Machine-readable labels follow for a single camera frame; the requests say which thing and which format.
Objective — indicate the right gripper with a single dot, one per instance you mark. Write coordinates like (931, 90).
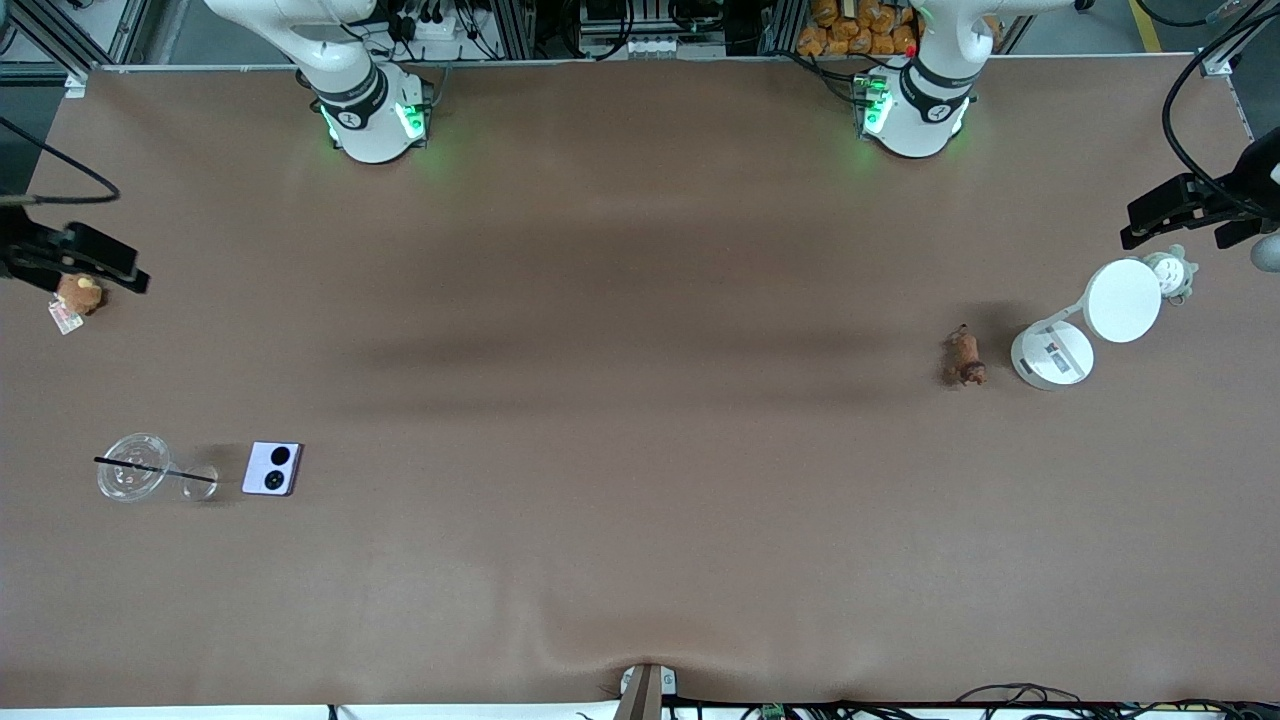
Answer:
(18, 247)

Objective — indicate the white power strip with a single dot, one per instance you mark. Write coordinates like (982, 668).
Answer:
(428, 25)

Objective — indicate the black drinking straw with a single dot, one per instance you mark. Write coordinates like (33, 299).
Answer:
(150, 469)

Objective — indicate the brown lion statue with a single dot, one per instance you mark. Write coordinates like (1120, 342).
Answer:
(966, 358)

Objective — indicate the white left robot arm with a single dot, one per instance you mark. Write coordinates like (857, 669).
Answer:
(925, 105)

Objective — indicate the clear plastic cup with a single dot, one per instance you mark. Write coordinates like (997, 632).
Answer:
(130, 468)

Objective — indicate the white terminal block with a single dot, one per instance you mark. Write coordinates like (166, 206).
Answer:
(630, 45)

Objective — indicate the white round desk lamp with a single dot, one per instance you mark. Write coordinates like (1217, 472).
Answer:
(1122, 300)

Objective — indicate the aluminium camera post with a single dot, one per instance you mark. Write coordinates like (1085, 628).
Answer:
(643, 692)

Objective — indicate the small grey white plush toy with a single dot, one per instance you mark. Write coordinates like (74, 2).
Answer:
(1172, 275)

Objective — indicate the aluminium frame profile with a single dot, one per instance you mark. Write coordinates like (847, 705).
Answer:
(1222, 55)
(60, 35)

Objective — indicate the brown plush toy with tag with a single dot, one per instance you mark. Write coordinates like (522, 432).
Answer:
(78, 300)

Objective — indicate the pile of orange plush toys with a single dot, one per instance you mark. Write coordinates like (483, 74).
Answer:
(855, 30)

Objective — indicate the white flip phone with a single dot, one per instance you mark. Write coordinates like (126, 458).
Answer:
(272, 468)

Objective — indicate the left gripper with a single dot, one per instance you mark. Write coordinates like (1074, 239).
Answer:
(1252, 178)

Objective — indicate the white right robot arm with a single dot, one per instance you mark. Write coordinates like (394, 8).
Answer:
(365, 110)

